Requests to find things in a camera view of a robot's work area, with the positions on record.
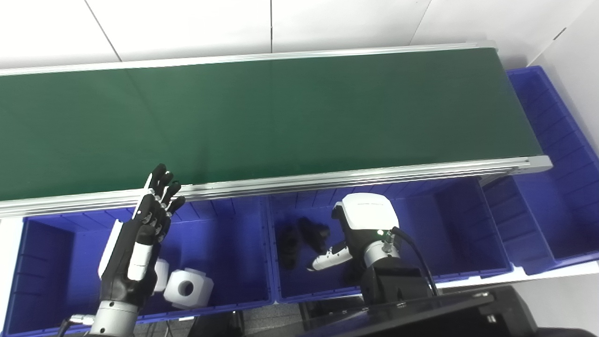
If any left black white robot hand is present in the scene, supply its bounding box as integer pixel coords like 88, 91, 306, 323
97, 163, 186, 309

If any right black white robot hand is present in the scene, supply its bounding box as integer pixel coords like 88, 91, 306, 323
307, 193, 401, 272

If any black flange part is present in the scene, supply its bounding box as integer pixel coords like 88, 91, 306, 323
278, 225, 300, 271
299, 217, 331, 254

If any white cube part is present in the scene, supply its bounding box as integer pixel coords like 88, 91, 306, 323
163, 268, 215, 310
153, 258, 170, 293

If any green conveyor belt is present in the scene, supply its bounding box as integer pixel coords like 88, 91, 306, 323
0, 41, 554, 219
0, 47, 543, 202

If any blue bin with black parts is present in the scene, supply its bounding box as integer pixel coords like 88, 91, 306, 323
267, 177, 513, 304

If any blue bin with white parts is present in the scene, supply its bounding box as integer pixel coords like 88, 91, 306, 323
2, 197, 275, 336

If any blue bin at conveyor end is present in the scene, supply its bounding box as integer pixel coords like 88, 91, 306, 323
482, 66, 599, 276

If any black robot body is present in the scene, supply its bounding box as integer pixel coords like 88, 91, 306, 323
299, 286, 599, 337

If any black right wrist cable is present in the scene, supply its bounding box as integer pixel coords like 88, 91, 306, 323
390, 226, 441, 298

